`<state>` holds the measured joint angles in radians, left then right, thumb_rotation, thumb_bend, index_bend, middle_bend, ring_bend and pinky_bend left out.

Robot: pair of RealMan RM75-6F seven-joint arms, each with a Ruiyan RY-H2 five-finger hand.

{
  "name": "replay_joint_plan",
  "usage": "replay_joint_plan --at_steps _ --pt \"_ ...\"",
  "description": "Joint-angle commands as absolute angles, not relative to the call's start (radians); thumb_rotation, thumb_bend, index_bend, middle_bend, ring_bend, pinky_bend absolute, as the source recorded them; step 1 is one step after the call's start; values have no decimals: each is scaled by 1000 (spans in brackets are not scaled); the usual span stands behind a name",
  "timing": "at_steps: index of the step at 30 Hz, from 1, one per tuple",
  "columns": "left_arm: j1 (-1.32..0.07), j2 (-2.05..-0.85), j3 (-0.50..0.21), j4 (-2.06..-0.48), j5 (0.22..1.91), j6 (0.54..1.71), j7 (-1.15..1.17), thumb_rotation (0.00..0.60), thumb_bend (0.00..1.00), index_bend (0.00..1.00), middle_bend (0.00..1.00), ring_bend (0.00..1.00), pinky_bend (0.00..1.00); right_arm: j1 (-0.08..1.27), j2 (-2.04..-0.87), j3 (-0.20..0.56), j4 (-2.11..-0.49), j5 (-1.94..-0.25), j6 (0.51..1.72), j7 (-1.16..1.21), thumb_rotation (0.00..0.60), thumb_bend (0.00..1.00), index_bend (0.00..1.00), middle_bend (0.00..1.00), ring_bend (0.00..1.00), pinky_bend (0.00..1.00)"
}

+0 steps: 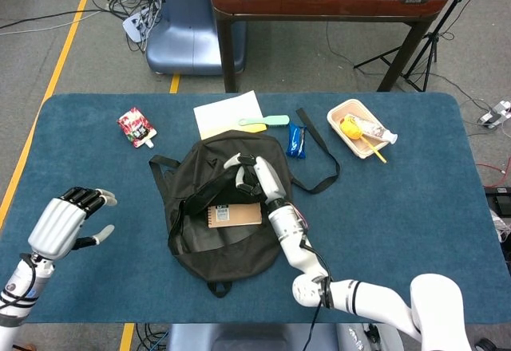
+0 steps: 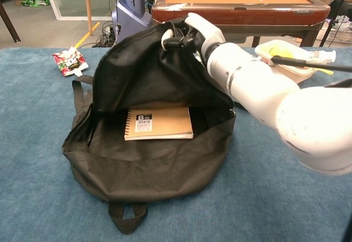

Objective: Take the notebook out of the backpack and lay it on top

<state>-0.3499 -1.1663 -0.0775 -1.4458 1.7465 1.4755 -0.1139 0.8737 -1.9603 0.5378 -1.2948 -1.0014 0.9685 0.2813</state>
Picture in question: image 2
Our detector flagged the brown mahjong table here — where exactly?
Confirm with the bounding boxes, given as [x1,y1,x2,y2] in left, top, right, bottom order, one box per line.
[150,0,331,48]

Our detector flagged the brown spiral notebook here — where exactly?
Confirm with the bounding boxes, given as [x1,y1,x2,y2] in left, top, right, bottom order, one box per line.
[123,106,194,141]

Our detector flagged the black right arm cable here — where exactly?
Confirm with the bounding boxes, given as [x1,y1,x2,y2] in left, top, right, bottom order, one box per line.
[271,56,352,73]

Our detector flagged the tangled black floor cables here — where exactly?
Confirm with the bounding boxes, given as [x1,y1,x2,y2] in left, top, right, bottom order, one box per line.
[92,20,119,48]

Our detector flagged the wooden pole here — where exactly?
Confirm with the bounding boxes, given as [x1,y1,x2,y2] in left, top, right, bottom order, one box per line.
[84,0,94,36]

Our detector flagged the black fabric backpack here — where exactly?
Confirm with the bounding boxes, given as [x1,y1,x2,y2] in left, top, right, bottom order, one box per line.
[62,19,237,236]

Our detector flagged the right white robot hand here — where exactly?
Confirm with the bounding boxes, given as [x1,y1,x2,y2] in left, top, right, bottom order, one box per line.
[161,12,226,64]

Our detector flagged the white squeeze tube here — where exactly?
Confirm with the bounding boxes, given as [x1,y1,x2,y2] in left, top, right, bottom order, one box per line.
[296,49,337,65]

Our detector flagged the black tripod stand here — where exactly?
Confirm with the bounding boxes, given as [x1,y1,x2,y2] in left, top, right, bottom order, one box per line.
[318,0,352,47]

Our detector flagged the yellow plastic spoon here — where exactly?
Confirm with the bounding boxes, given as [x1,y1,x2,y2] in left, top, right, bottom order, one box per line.
[316,66,335,75]

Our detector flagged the blue table mat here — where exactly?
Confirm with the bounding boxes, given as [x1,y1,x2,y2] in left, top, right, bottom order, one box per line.
[0,46,352,242]

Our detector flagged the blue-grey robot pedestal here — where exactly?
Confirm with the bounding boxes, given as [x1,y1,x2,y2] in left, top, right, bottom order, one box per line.
[111,0,155,46]

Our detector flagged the red snack pouch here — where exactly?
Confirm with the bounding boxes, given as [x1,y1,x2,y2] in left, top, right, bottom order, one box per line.
[52,46,90,78]

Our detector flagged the green cloth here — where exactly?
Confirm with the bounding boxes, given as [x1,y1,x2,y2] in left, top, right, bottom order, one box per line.
[20,0,52,7]

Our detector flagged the dark brown table leg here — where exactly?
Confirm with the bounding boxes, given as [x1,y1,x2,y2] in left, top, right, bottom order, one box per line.
[0,1,21,43]

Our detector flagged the beige plastic tray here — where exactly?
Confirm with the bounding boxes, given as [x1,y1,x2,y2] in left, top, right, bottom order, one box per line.
[254,39,328,85]

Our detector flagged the white plastic basket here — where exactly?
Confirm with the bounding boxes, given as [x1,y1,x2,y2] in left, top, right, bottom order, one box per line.
[316,27,352,45]

